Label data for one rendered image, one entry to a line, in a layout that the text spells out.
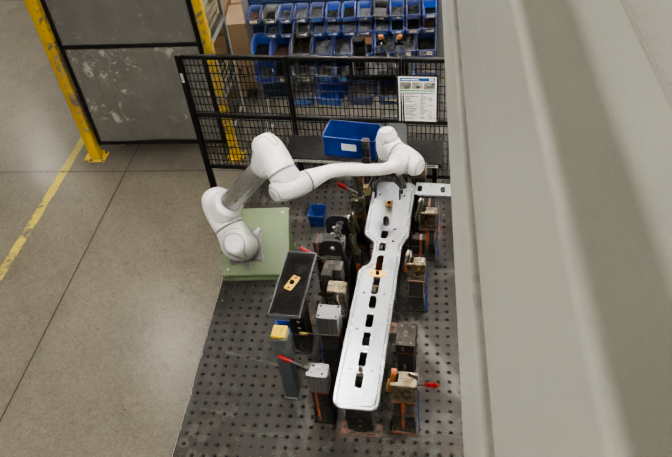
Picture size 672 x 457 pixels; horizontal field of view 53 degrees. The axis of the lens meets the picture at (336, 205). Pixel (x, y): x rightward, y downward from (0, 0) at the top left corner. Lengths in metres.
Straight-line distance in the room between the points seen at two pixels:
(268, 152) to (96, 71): 2.81
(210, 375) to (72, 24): 3.02
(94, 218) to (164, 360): 1.56
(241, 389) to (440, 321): 1.00
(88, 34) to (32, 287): 1.86
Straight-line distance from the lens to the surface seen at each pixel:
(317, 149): 3.87
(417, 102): 3.75
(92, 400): 4.36
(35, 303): 5.04
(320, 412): 3.02
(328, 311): 2.91
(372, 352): 2.91
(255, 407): 3.19
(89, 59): 5.51
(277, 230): 3.59
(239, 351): 3.37
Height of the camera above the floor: 3.37
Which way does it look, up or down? 42 degrees down
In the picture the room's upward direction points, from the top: 7 degrees counter-clockwise
